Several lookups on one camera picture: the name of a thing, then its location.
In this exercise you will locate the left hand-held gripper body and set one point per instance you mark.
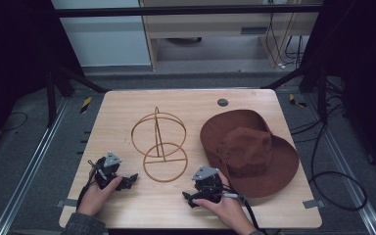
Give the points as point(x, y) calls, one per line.
point(108, 166)

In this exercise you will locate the grey table bracket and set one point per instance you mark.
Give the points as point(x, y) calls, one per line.
point(66, 203)
point(313, 204)

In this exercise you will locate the white cabinet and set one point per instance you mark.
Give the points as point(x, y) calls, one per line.
point(104, 42)

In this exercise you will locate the person's left hand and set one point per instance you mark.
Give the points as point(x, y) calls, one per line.
point(94, 199)

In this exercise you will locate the black metal stand legs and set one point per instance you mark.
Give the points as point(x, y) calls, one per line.
point(51, 98)
point(322, 94)

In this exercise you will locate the black horizontal frame bar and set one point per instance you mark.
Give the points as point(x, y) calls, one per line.
point(176, 11)

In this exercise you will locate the grey round table grommet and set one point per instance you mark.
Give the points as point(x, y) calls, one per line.
point(222, 102)

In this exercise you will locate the aluminium floor rail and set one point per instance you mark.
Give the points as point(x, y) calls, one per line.
point(29, 169)
point(349, 169)

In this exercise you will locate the dark curtain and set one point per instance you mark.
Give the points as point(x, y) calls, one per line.
point(9, 58)
point(365, 65)

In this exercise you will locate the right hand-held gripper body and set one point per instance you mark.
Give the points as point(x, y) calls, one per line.
point(208, 186)

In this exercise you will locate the yellow black striped tape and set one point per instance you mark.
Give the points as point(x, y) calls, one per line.
point(85, 105)
point(296, 102)

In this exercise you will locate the brown wide-brim hat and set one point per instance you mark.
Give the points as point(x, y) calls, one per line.
point(251, 156)

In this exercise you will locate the person's right hand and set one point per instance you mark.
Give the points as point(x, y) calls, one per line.
point(231, 209)

